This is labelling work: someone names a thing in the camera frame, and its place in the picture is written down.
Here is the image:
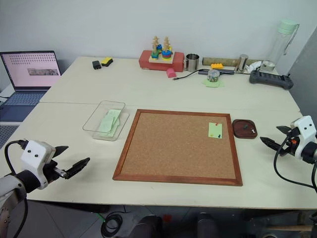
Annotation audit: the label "clear jar of pins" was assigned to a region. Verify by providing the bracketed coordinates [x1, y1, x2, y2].
[207, 69, 220, 83]

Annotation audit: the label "clear glass cup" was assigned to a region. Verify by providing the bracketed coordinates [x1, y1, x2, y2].
[260, 60, 276, 73]

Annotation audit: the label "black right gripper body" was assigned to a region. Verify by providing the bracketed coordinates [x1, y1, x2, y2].
[279, 127, 301, 157]

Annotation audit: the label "grey perforated plate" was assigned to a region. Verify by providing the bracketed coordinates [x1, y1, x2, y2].
[0, 124, 20, 147]

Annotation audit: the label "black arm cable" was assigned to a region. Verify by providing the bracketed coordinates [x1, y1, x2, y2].
[273, 138, 317, 194]
[3, 139, 29, 177]

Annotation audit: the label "black usb cable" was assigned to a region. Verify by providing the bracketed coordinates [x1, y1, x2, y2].
[172, 69, 211, 81]

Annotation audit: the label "red rectangular box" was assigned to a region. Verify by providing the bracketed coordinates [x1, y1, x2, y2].
[138, 50, 185, 73]

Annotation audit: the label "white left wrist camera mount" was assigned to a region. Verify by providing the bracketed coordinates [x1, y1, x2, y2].
[20, 140, 56, 190]

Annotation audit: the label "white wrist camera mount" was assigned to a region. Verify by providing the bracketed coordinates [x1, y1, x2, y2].
[20, 140, 56, 190]
[290, 115, 317, 160]

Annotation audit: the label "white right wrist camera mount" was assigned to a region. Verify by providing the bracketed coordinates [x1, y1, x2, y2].
[290, 115, 317, 160]

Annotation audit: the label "brown cardboard tube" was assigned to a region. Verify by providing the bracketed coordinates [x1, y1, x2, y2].
[202, 57, 264, 66]

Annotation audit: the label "pink arched block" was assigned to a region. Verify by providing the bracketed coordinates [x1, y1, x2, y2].
[166, 67, 178, 80]

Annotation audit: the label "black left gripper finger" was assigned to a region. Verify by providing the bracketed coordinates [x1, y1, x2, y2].
[53, 145, 69, 158]
[64, 157, 91, 179]

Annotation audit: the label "clear plastic container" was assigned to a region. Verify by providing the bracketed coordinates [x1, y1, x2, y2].
[82, 100, 131, 142]

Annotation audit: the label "colourful stacking toy pieces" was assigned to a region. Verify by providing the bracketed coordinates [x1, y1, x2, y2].
[151, 44, 163, 61]
[161, 45, 173, 61]

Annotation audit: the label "clear bottle with green lid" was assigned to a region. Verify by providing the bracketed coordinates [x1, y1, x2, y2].
[268, 17, 301, 68]

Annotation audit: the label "wooden stacking ring toy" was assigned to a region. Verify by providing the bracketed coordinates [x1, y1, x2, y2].
[148, 35, 175, 64]

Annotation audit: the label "grey usb hub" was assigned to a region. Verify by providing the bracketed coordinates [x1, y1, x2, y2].
[198, 69, 235, 75]

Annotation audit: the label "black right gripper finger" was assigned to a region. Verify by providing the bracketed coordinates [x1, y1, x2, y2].
[276, 125, 294, 136]
[260, 136, 284, 152]

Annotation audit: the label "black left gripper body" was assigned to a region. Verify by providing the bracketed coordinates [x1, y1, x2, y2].
[41, 160, 67, 185]

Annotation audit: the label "stainless steel mug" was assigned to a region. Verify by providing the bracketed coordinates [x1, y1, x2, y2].
[183, 53, 201, 72]

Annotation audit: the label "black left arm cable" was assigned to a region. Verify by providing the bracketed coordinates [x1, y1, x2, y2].
[3, 139, 29, 177]

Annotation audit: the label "dark rounded shape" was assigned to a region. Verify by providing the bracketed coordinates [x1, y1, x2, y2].
[130, 214, 164, 238]
[196, 211, 224, 238]

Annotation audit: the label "white crumpled object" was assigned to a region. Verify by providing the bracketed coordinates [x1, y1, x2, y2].
[247, 60, 263, 73]

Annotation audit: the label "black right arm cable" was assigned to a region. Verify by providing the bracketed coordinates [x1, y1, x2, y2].
[273, 138, 317, 194]

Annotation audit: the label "stainless steel cylinder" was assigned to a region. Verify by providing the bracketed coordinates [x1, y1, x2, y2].
[234, 54, 249, 73]

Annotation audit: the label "green paper coaster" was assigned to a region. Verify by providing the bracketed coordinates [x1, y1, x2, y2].
[201, 77, 226, 89]

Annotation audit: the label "blue laptop with pink screen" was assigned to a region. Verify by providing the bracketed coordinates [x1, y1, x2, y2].
[0, 51, 62, 122]

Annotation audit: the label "wood-framed cork board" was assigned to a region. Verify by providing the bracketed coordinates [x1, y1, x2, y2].
[112, 109, 244, 187]

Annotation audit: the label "coiled black cable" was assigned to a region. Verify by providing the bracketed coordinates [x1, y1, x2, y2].
[101, 214, 123, 238]

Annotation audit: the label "dark grey handheld controller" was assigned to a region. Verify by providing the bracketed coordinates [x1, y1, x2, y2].
[248, 69, 294, 90]

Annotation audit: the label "grey partition panel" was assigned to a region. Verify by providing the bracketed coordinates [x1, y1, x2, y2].
[288, 31, 317, 120]

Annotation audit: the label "brown wooden tray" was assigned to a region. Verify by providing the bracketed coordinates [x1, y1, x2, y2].
[232, 119, 259, 140]

